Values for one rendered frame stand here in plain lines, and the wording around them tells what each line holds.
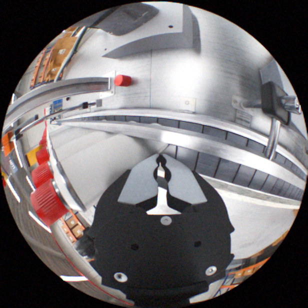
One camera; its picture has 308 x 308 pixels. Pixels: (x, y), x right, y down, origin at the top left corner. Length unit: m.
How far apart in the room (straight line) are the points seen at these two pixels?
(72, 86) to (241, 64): 0.38
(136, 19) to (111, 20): 0.05
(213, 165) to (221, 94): 0.13
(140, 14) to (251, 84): 0.27
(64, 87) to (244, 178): 0.43
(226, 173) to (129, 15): 0.36
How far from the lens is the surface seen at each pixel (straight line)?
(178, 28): 0.22
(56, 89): 0.31
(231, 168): 0.19
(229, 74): 0.23
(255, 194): 0.20
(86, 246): 0.37
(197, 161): 0.18
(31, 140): 8.16
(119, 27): 0.28
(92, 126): 0.18
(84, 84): 0.33
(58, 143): 0.22
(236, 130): 0.17
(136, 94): 0.28
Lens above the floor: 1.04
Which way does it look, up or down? 50 degrees down
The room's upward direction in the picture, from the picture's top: 128 degrees counter-clockwise
